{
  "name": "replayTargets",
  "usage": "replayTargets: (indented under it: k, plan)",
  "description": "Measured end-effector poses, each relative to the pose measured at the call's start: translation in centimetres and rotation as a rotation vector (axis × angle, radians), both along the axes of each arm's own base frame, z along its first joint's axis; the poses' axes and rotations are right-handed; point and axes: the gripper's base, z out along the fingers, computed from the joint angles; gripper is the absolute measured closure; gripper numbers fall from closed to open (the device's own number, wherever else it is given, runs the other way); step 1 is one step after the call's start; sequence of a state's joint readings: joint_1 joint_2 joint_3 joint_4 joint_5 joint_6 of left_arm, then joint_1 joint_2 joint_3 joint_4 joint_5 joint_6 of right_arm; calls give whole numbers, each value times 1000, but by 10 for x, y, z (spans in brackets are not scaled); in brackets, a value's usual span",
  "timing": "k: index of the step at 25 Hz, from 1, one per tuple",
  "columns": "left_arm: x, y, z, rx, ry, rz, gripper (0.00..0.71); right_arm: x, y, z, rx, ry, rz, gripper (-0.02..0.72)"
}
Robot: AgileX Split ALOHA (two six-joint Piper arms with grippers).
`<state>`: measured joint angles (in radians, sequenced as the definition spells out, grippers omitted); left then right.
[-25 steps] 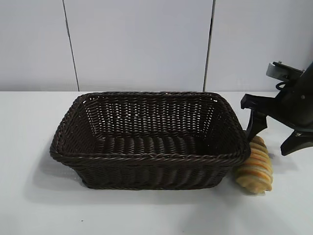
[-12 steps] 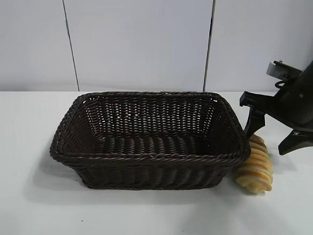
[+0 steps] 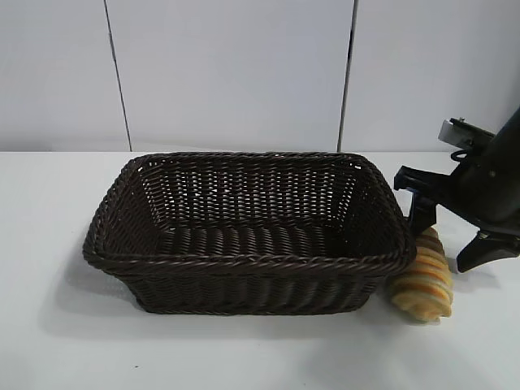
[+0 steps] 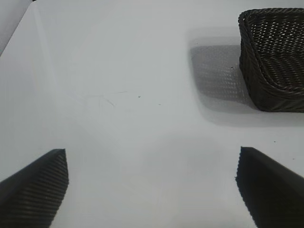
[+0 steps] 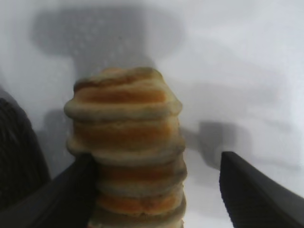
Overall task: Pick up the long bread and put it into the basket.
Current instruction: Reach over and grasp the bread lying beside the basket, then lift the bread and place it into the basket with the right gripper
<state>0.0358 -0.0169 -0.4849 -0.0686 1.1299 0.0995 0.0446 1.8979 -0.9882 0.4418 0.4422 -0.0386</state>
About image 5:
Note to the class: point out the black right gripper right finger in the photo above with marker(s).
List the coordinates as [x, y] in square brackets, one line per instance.
[256, 197]

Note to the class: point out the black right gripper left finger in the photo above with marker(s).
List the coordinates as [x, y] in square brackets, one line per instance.
[54, 202]

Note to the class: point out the long striped bread loaf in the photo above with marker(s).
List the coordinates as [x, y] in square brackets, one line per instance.
[123, 133]

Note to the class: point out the dark brown wicker basket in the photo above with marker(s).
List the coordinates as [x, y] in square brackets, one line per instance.
[19, 154]

